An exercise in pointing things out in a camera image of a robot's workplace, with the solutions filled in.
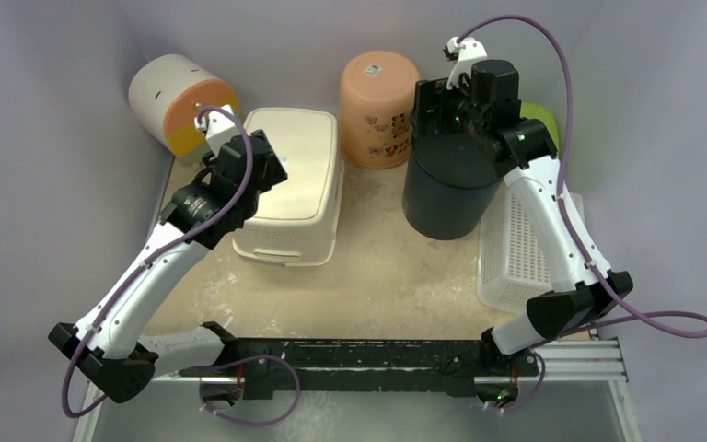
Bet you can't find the green plastic tub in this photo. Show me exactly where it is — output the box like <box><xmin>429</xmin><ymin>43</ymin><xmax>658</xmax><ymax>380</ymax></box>
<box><xmin>520</xmin><ymin>101</ymin><xmax>562</xmax><ymax>153</ymax></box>

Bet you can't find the cream plastic storage basket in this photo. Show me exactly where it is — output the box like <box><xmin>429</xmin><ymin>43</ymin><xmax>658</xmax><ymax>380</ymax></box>
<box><xmin>232</xmin><ymin>107</ymin><xmax>344</xmax><ymax>267</ymax></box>

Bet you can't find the large orange plastic bucket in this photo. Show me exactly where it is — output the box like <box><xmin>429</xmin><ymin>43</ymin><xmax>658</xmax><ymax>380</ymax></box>
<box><xmin>338</xmin><ymin>50</ymin><xmax>420</xmax><ymax>169</ymax></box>

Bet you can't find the tall black cylindrical bin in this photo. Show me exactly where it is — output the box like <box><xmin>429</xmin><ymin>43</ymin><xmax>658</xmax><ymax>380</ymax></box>
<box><xmin>402</xmin><ymin>128</ymin><xmax>502</xmax><ymax>241</ymax></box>

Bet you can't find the green white perforated basket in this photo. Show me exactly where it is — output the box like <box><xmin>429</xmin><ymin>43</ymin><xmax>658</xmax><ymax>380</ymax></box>
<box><xmin>476</xmin><ymin>186</ymin><xmax>551</xmax><ymax>314</ymax></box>

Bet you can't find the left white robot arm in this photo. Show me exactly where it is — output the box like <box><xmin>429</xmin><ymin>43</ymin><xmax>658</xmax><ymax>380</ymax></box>
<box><xmin>49</xmin><ymin>130</ymin><xmax>287</xmax><ymax>403</ymax></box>

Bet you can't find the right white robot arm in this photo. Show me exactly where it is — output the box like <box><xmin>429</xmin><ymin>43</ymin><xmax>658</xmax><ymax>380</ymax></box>
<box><xmin>411</xmin><ymin>60</ymin><xmax>633</xmax><ymax>375</ymax></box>

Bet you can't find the white orange cylindrical container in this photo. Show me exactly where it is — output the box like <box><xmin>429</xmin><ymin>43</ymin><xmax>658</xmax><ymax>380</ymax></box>
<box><xmin>128</xmin><ymin>54</ymin><xmax>241</xmax><ymax>165</ymax></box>

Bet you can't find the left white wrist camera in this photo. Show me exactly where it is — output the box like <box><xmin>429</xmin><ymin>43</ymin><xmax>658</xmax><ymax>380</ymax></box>
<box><xmin>194</xmin><ymin>104</ymin><xmax>247</xmax><ymax>157</ymax></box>

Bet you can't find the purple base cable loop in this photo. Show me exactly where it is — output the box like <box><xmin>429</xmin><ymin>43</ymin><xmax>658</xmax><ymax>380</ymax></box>
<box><xmin>197</xmin><ymin>355</ymin><xmax>302</xmax><ymax>427</ymax></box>

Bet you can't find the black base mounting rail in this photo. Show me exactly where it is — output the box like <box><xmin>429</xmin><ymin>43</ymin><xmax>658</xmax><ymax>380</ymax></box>
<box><xmin>180</xmin><ymin>338</ymin><xmax>539</xmax><ymax>401</ymax></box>

